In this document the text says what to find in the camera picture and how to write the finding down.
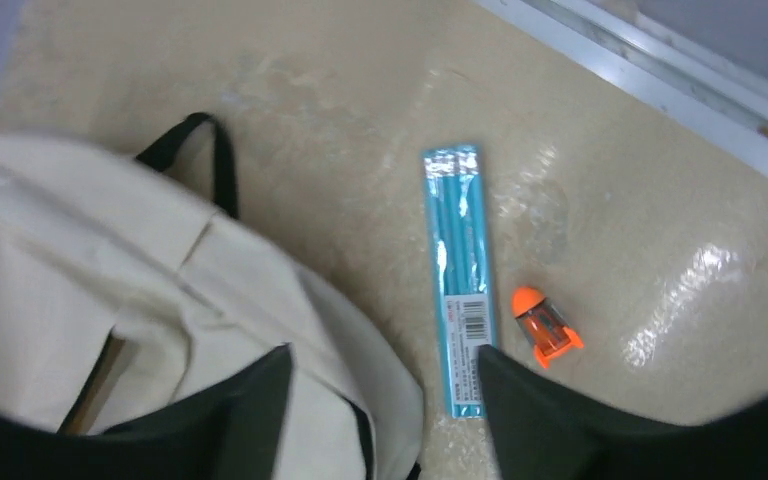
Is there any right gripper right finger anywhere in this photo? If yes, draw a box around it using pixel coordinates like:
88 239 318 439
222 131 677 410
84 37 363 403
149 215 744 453
477 345 768 479

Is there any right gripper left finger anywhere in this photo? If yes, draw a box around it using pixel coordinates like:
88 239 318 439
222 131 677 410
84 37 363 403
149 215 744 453
0 345 293 479

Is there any cream canvas backpack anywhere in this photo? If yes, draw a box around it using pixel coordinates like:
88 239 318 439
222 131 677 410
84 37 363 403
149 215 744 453
0 113 424 479

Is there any blue pencil pack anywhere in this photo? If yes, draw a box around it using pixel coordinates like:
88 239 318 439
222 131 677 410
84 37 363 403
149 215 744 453
421 144 497 419

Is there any orange pencil sharpener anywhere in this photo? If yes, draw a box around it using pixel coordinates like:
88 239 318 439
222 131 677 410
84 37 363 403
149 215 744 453
511 286 584 369

